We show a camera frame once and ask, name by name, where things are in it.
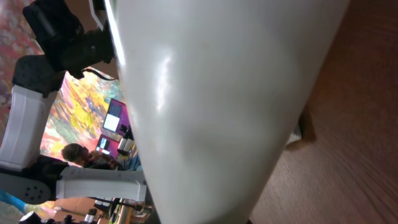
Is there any white tube with beige cap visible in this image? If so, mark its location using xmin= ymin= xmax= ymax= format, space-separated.
xmin=104 ymin=0 xmax=348 ymax=223

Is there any upper computer monitor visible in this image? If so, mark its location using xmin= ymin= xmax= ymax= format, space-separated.
xmin=103 ymin=98 xmax=130 ymax=135

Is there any computer monitor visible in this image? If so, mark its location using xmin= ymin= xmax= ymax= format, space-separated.
xmin=103 ymin=98 xmax=130 ymax=135
xmin=95 ymin=134 xmax=119 ymax=159

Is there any lower computer monitor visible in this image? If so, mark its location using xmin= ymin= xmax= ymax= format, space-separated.
xmin=95 ymin=134 xmax=119 ymax=159

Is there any person in background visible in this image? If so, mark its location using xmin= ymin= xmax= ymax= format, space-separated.
xmin=61 ymin=143 xmax=124 ymax=170

